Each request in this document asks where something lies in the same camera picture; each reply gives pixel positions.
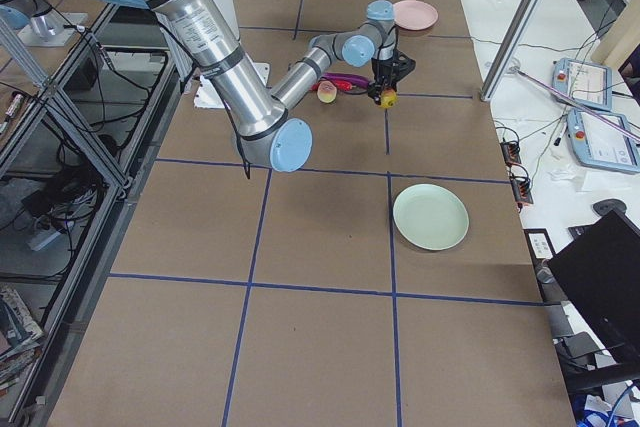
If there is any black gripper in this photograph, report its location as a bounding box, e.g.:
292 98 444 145
367 58 396 104

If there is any red yellow mango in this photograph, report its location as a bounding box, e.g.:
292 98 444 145
379 88 397 109

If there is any purple eggplant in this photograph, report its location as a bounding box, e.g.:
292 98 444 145
323 73 370 88

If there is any red chili pepper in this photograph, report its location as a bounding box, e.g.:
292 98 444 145
311 79 354 92

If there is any pink yellow peach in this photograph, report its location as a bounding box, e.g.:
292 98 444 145
316 81 338 104

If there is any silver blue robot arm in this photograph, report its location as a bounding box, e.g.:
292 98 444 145
103 0 404 172
1 0 88 47

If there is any pink plate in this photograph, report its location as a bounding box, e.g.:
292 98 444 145
393 0 439 31

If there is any green plate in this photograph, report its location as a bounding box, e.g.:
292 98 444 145
393 184 470 251

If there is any upper orange circuit board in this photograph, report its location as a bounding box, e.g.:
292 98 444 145
500 140 521 166

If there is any orange circuit board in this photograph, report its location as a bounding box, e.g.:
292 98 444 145
500 140 521 166
509 175 534 208

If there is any lower orange circuit board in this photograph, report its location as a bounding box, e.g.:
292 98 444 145
509 175 534 208

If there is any white side table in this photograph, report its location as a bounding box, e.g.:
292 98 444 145
453 0 640 427

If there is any upper teach pendant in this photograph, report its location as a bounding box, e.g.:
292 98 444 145
552 58 613 112

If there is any teach pendant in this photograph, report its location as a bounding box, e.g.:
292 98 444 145
552 58 613 112
567 108 639 173

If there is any lower teach pendant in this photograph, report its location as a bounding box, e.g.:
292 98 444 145
567 108 639 173

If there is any black monitor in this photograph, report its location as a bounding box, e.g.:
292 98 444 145
548 210 639 362

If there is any stack of magazines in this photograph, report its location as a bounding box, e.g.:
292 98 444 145
1 284 44 395

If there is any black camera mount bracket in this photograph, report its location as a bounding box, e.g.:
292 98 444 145
391 50 416 86

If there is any aluminium frame post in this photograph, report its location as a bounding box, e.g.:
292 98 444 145
480 0 541 102

